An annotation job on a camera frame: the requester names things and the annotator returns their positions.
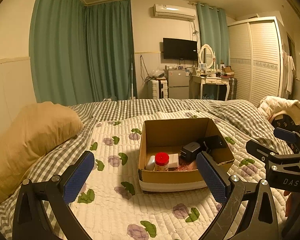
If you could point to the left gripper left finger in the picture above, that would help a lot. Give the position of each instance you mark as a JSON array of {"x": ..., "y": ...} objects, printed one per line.
[{"x": 30, "y": 219}]

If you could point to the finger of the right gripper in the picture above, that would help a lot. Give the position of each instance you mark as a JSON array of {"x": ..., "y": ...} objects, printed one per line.
[
  {"x": 259, "y": 151},
  {"x": 283, "y": 134}
]

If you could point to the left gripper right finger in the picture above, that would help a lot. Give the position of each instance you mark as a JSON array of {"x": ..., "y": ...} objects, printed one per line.
[{"x": 259, "y": 220}]

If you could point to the black tv remote control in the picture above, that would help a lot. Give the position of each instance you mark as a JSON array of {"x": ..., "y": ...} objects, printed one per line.
[{"x": 207, "y": 144}]

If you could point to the red patterned case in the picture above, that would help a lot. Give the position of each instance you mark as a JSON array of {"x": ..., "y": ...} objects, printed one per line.
[{"x": 186, "y": 165}]

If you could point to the black power adapter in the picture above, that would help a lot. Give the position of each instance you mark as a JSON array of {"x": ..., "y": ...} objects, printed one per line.
[{"x": 190, "y": 151}]

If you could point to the white usb charger cube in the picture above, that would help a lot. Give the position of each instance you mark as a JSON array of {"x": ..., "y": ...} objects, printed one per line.
[{"x": 173, "y": 160}]

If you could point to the white bottle red cap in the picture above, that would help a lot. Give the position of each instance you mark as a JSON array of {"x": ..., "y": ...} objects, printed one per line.
[{"x": 161, "y": 161}]

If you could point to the white small object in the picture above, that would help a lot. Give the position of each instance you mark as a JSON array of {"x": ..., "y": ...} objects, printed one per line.
[{"x": 151, "y": 163}]

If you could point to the person's right hand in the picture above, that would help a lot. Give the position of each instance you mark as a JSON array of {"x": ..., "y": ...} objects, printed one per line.
[{"x": 289, "y": 203}]

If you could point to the cream puffer jacket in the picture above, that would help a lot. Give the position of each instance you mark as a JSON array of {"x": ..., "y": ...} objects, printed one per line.
[{"x": 270, "y": 107}]

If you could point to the hanging white towels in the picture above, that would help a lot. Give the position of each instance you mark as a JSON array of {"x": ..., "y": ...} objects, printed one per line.
[{"x": 289, "y": 69}]

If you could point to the white floral quilt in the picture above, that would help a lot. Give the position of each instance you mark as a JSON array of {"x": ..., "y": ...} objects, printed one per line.
[{"x": 112, "y": 203}]

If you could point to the white louvred wardrobe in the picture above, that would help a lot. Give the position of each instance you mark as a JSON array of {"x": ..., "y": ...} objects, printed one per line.
[{"x": 255, "y": 49}]

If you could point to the tan pillow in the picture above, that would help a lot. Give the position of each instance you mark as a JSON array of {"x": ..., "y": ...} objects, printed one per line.
[{"x": 37, "y": 130}]

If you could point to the white dressing table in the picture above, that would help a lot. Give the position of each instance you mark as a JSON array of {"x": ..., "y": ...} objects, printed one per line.
[{"x": 205, "y": 80}]

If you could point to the brown cardboard box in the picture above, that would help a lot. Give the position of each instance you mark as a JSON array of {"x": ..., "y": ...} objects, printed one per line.
[{"x": 182, "y": 140}]

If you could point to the silver mini fridge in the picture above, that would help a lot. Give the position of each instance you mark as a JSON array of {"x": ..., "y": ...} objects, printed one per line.
[{"x": 178, "y": 83}]

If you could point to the white oval vanity mirror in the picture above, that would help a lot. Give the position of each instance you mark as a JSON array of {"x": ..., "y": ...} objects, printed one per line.
[{"x": 206, "y": 56}]

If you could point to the white suitcase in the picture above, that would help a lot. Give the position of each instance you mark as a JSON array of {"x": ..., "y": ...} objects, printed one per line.
[{"x": 157, "y": 88}]

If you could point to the green curtain right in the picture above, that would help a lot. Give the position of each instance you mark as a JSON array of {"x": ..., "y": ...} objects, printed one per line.
[{"x": 214, "y": 31}]

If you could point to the green curtain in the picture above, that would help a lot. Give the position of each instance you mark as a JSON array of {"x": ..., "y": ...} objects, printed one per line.
[
  {"x": 214, "y": 31},
  {"x": 80, "y": 53}
]

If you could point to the green curtain left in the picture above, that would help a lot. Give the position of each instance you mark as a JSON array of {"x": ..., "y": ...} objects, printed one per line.
[{"x": 80, "y": 53}]

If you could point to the white air conditioner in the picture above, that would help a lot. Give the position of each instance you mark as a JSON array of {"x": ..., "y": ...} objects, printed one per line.
[{"x": 171, "y": 11}]

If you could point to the black wall television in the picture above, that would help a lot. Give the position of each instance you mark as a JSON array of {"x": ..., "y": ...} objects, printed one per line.
[{"x": 179, "y": 49}]

